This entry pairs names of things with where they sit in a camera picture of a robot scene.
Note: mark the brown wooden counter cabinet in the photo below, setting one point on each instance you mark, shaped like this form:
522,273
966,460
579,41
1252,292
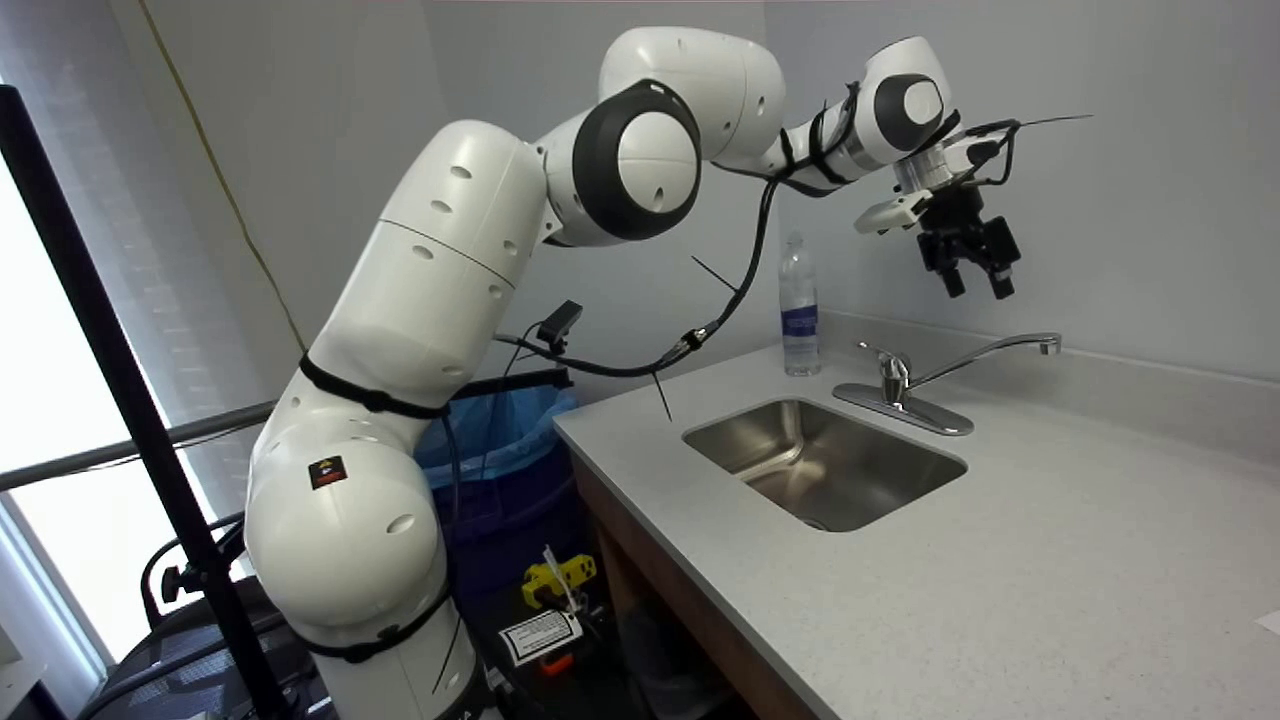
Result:
655,586

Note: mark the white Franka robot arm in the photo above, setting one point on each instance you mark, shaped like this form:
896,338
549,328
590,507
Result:
400,292

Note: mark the black cart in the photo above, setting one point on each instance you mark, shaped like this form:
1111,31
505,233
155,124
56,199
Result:
175,654

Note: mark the small black camera on stand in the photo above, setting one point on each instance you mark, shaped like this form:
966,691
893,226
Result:
561,327

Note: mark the yellow tool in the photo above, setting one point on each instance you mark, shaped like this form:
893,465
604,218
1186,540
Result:
554,579

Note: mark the white labelled box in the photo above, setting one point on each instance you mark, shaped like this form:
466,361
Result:
543,637

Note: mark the clear smartwater plastic bottle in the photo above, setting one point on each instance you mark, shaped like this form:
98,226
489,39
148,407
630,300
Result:
801,322

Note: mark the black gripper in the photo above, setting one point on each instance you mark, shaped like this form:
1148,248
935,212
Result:
957,222

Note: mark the stainless steel sink basin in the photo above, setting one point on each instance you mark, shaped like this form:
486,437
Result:
827,465

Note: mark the chrome sink faucet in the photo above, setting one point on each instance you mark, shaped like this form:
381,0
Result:
906,407

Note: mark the black tripod pole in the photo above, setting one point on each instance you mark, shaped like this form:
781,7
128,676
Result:
123,384

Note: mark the blue bin with bag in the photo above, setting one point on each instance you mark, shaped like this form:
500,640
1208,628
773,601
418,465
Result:
514,493

